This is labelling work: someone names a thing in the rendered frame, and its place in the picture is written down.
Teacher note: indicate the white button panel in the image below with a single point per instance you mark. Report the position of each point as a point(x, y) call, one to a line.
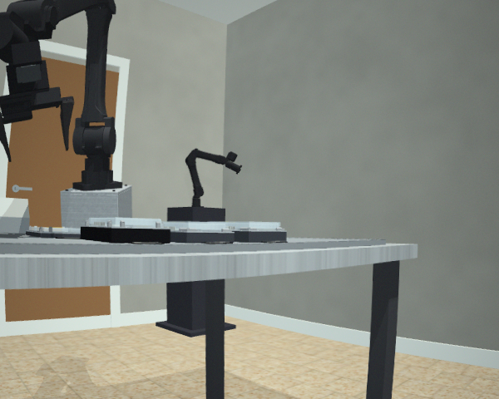
point(14, 215)

